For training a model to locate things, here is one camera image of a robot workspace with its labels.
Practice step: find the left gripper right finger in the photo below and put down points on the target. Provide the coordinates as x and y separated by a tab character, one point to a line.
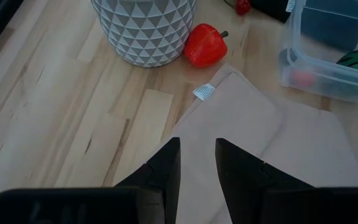
241	174

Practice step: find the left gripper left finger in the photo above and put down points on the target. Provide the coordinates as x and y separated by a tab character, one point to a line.
163	174

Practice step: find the small pink toy fruit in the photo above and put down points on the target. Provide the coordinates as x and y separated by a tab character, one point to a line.
303	78

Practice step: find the red toy bell pepper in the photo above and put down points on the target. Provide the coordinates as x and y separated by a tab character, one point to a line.
204	46

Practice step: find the small red toy fruit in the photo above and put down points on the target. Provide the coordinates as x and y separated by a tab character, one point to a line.
242	6

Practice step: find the clear plastic tupperware container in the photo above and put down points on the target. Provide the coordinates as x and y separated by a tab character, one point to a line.
322	84

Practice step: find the beige folded cloth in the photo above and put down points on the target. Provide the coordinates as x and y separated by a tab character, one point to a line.
244	124

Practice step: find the green plant in patterned pot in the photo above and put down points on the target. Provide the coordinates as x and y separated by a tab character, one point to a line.
145	31

